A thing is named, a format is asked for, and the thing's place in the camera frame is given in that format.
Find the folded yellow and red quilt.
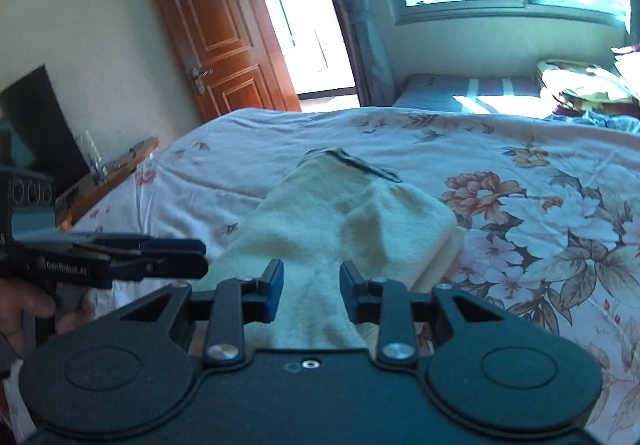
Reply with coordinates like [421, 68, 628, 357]
[534, 58, 640, 117]

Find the pink floral bedsheet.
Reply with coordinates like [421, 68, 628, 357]
[4, 106, 640, 445]

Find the striped blue mattress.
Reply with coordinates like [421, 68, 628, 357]
[392, 74, 551, 114]

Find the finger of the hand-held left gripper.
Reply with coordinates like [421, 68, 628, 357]
[111, 255, 209, 288]
[74, 233, 207, 259]

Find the blue cloth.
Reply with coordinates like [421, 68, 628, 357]
[544, 107, 640, 135]

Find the white sweater with striped trim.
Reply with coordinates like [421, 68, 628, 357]
[192, 147, 467, 352]

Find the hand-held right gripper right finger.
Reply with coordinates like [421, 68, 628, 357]
[339, 260, 507, 367]

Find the brown wooden door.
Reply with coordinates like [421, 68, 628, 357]
[148, 0, 302, 124]

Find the person's left hand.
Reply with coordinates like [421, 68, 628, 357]
[0, 280, 97, 357]

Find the long blue curtain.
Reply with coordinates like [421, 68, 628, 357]
[307, 0, 397, 107]

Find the black television screen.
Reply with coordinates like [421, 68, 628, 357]
[0, 64, 92, 187]

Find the red and white clothes pile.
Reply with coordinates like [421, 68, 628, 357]
[610, 42, 640, 77]

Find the wooden cabinet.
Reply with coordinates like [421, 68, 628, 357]
[54, 135, 161, 232]

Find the metal door handle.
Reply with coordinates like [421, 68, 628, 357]
[189, 67, 214, 95]

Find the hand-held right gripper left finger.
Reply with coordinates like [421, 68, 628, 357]
[119, 258, 286, 367]

